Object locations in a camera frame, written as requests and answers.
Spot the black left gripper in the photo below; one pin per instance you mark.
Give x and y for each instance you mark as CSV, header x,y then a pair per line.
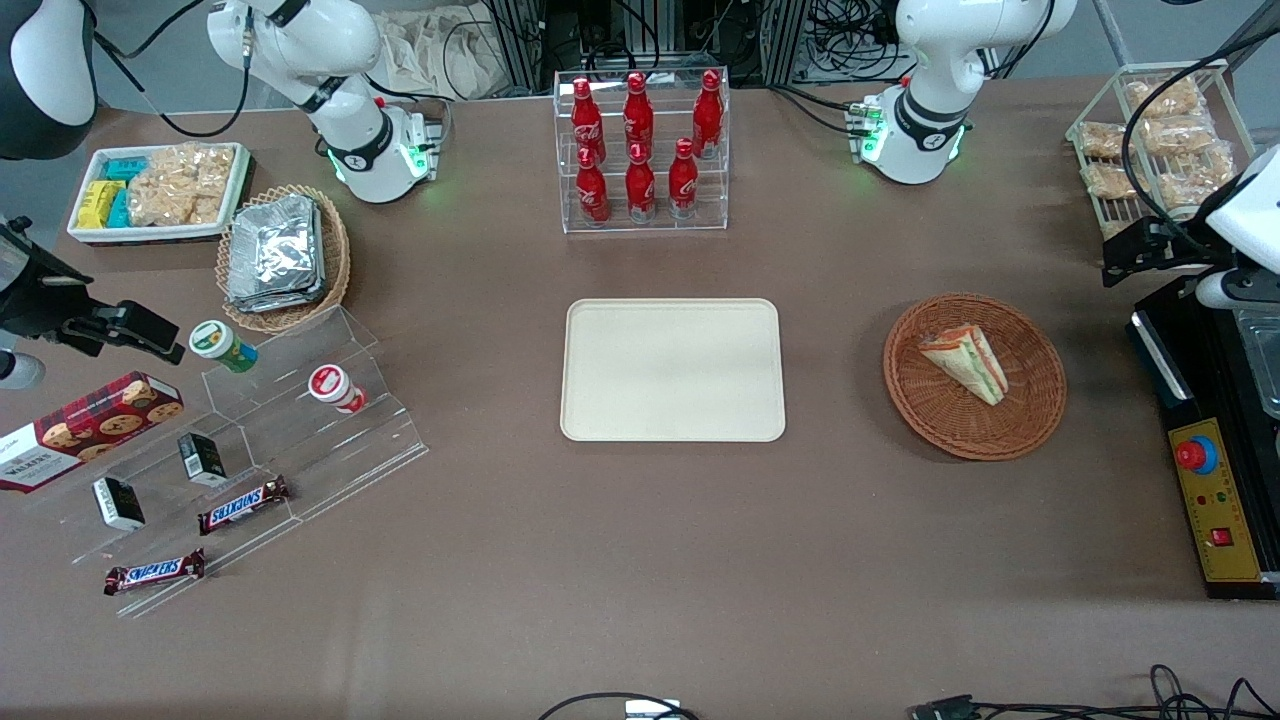
x,y
1172,246

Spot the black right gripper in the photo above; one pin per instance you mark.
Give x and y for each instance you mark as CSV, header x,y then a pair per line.
x,y
32,296

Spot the triangular sandwich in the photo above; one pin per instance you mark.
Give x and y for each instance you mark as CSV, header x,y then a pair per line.
x,y
968,362

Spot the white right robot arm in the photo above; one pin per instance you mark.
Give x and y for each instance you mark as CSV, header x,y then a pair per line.
x,y
350,150

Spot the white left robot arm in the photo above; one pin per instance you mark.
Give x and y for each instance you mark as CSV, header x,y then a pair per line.
x,y
920,140

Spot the white rectangular snack tray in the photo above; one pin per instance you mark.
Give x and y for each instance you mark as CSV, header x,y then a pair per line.
x,y
150,233

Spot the oval light wicker basket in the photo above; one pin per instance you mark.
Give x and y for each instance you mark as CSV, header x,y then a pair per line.
x,y
335,260

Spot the round brown wicker basket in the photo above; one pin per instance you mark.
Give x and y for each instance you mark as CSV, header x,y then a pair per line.
x,y
940,420

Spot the beige plastic tray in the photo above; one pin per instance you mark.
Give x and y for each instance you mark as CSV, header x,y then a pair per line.
x,y
670,370

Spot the clear bag of rice crackers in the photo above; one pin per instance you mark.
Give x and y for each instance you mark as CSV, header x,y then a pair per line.
x,y
1165,97
1195,185
1100,140
1180,134
1108,180

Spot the green lid snack cup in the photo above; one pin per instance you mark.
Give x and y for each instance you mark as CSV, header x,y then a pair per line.
x,y
220,343

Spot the red tartan cookie box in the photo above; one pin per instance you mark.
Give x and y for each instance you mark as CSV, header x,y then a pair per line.
x,y
85,430

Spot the black machine housing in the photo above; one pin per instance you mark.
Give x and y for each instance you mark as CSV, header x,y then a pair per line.
x,y
1170,350

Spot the teal snack pack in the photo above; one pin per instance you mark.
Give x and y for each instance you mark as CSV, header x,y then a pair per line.
x,y
120,210
125,168

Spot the yellow snack pack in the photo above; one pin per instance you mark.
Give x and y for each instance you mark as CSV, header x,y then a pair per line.
x,y
95,203

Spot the small black box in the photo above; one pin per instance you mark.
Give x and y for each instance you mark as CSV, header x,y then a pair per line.
x,y
118,503
202,459

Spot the silver foil pack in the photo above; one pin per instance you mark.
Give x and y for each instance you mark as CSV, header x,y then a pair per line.
x,y
275,240
275,300

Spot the clear plastic container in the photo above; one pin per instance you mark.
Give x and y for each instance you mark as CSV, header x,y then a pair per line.
x,y
1262,360

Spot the red emergency stop button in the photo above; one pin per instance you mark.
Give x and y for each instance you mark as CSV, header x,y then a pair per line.
x,y
1192,455

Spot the brown snickers bar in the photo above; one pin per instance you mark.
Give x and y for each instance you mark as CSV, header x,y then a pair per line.
x,y
243,505
154,572

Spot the clear acrylic stepped shelf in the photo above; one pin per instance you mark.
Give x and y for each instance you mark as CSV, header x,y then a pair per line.
x,y
300,450

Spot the red lid snack cup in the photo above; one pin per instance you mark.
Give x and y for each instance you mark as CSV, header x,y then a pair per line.
x,y
333,387

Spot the yellow control panel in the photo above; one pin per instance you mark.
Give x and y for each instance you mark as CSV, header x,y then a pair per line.
x,y
1225,500

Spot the beige cloth bag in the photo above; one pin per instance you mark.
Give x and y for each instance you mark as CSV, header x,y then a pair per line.
x,y
440,55

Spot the red cola bottle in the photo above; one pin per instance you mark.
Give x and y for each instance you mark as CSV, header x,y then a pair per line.
x,y
592,192
708,116
683,184
640,188
638,118
584,122

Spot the clear acrylic bottle rack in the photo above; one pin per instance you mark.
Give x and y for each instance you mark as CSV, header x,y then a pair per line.
x,y
660,225

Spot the black plug connector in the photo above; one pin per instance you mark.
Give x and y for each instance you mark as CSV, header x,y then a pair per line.
x,y
942,709

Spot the small white device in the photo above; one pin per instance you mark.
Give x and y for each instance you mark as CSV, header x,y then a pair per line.
x,y
652,710

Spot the aluminium frame post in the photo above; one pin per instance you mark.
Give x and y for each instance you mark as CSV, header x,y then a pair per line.
x,y
785,40
520,40

